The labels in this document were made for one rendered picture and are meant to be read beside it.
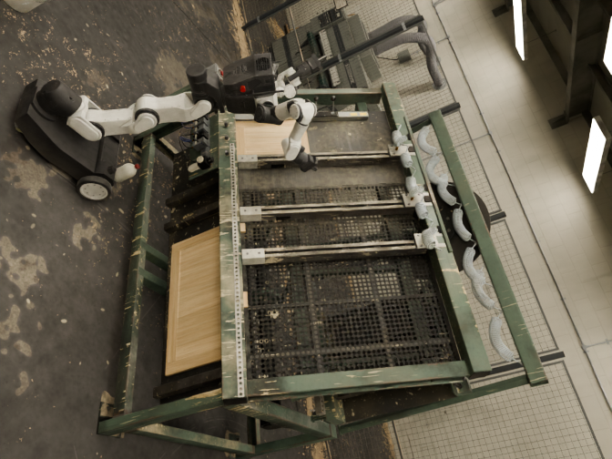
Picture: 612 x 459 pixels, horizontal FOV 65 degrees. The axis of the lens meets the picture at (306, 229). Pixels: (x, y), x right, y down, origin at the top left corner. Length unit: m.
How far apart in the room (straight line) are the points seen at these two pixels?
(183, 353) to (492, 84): 7.34
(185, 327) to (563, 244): 5.98
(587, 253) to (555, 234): 0.49
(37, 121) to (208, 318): 1.45
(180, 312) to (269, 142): 1.26
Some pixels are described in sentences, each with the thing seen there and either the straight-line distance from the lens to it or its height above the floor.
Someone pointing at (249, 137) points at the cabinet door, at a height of 0.97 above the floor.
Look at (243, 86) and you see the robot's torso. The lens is 2.80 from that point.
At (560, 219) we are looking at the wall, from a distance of 7.92.
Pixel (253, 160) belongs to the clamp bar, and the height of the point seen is 1.01.
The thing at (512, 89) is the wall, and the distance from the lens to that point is 8.96.
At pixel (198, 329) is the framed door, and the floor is 0.48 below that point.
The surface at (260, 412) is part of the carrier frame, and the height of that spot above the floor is 0.79.
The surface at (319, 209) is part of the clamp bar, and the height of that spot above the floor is 1.33.
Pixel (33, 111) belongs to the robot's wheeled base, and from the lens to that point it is 3.11.
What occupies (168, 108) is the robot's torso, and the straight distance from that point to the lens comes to 3.00.
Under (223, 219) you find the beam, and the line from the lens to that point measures 2.85.
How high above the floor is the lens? 2.11
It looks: 18 degrees down
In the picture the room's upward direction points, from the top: 69 degrees clockwise
